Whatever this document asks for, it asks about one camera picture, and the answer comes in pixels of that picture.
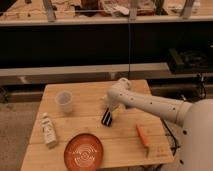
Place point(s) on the wooden table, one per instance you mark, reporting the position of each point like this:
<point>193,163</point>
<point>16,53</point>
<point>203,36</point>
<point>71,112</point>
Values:
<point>122,146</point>

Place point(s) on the orange toy carrot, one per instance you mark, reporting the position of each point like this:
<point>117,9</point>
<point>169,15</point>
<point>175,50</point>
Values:
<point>143,138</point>

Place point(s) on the orange ceramic plate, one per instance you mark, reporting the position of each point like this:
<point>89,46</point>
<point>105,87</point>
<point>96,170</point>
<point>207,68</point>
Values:
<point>84,152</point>

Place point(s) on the white glue bottle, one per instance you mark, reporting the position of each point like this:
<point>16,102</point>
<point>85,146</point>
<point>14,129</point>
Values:
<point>49,133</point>

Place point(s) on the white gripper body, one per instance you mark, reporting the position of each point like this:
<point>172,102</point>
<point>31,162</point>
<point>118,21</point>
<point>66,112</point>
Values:
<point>114,113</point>

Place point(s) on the black whiteboard eraser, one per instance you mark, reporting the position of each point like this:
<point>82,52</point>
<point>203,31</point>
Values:
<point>107,118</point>

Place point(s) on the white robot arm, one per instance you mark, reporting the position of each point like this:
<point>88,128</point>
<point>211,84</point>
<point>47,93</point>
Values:
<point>195,119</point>

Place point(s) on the metal workbench frame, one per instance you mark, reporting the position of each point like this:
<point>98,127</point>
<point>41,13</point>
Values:
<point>42,75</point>

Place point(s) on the translucent plastic cup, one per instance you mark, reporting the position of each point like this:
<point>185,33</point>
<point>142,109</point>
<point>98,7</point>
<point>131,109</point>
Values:
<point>63,100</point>

